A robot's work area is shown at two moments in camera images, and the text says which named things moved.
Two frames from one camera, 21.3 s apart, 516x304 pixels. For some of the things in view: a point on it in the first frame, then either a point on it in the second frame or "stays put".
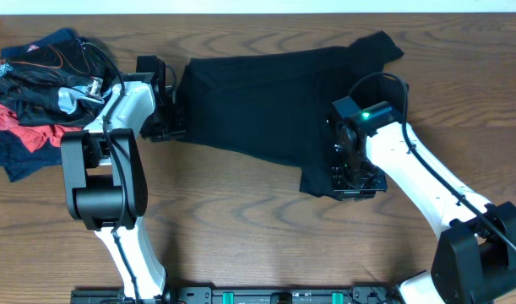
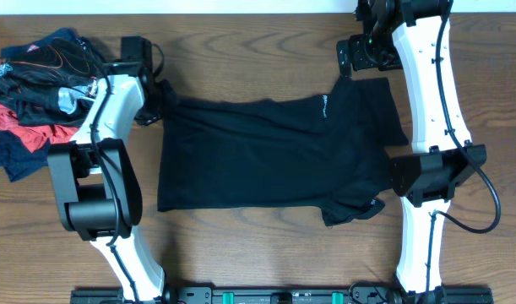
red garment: [1, 117] stays put
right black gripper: [345, 192] to [357, 45]
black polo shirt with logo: [279, 105] to [330, 151]
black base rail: [246, 294] stays put
